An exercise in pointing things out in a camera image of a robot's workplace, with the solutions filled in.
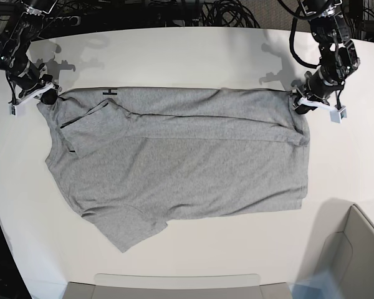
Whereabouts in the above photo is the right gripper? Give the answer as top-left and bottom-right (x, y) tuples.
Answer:
(6, 64), (58, 105)

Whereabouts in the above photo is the grey bin right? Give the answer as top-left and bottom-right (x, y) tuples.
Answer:
(291, 204), (374, 298)

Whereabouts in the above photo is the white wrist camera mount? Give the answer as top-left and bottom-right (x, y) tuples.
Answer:
(9, 82), (62, 117)
(292, 93), (347, 123)

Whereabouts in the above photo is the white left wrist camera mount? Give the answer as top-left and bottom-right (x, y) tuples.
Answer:
(292, 93), (347, 123)

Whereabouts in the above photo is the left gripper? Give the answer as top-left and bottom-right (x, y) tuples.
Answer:
(294, 70), (345, 115)

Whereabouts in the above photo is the black power strip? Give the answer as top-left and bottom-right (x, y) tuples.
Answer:
(44, 16), (81, 27)

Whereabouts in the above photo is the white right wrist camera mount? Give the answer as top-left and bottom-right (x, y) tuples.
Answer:
(9, 82), (62, 117)

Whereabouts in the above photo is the grey T-shirt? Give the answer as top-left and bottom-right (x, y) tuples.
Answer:
(37, 87), (310, 252)

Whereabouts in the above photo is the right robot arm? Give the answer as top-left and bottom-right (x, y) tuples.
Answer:
(0, 1), (59, 106)

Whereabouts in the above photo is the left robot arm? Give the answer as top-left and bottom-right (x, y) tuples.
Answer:
(278, 1), (360, 118)

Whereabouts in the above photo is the black cable bundle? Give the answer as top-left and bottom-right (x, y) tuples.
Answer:
(161, 0), (374, 38)

